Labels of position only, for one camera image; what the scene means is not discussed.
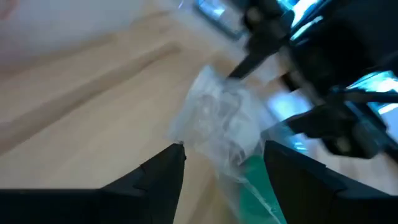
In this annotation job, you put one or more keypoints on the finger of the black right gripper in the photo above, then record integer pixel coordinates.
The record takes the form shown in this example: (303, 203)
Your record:
(339, 130)
(248, 63)

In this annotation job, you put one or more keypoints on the green elastic bandage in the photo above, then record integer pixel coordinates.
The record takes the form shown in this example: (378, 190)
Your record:
(261, 193)

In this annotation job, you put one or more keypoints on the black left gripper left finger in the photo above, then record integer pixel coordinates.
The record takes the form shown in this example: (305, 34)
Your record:
(124, 202)

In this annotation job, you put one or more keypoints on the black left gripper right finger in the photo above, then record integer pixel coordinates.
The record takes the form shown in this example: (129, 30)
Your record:
(311, 196)

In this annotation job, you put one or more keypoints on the large clear plastic bag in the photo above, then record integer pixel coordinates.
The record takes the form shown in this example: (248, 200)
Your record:
(217, 118)

